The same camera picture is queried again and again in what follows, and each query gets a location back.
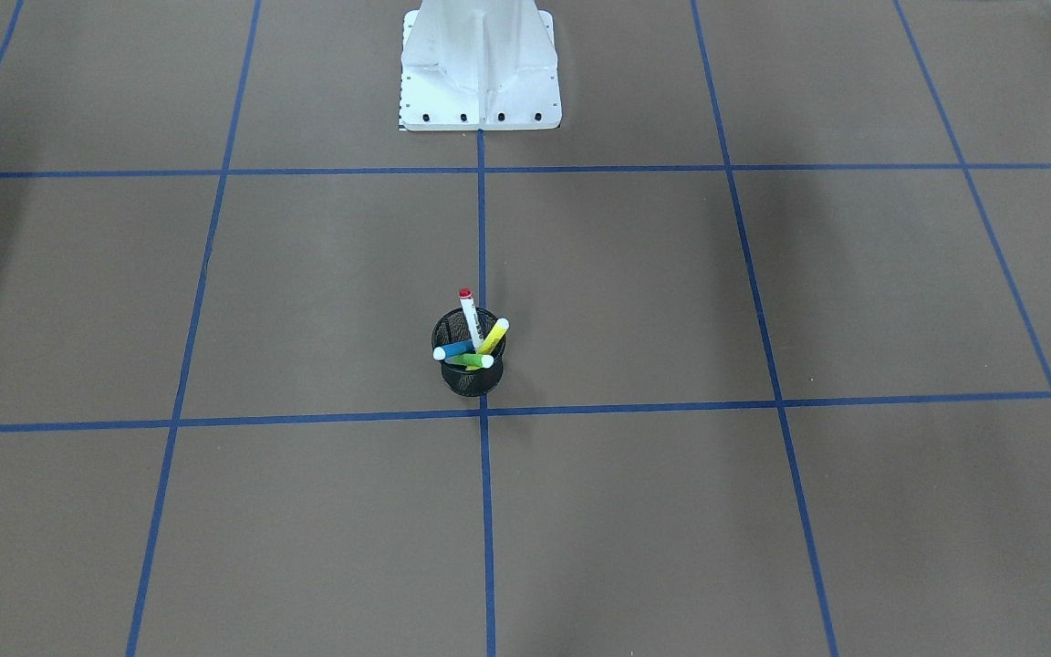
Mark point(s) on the white marker with red cap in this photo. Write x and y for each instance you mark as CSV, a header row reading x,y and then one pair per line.
x,y
472,317

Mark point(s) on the black mesh pen cup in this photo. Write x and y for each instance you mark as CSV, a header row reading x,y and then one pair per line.
x,y
467,383

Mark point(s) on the blue highlighter pen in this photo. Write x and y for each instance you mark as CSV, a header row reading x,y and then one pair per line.
x,y
453,349

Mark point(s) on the yellow highlighter pen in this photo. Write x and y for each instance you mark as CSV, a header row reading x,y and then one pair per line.
x,y
494,337

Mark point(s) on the green highlighter pen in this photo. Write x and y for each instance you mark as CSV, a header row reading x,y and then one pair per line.
x,y
471,361

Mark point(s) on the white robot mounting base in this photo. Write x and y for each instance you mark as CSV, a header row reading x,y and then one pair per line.
x,y
479,65

